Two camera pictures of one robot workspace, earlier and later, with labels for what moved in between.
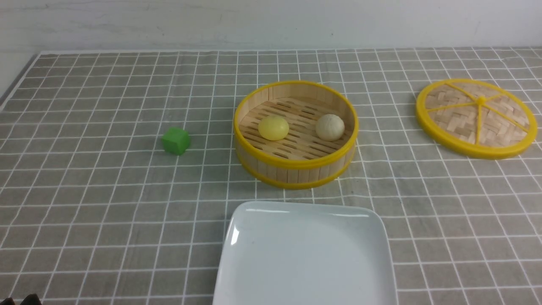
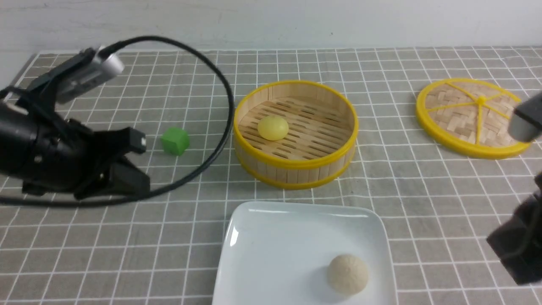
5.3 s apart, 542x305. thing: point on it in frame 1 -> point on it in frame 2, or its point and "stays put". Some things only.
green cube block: x=176 y=140 stays put
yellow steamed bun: x=273 y=128 stays put
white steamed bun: x=330 y=127 -> x=347 y=274
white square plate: x=286 y=253 stays put
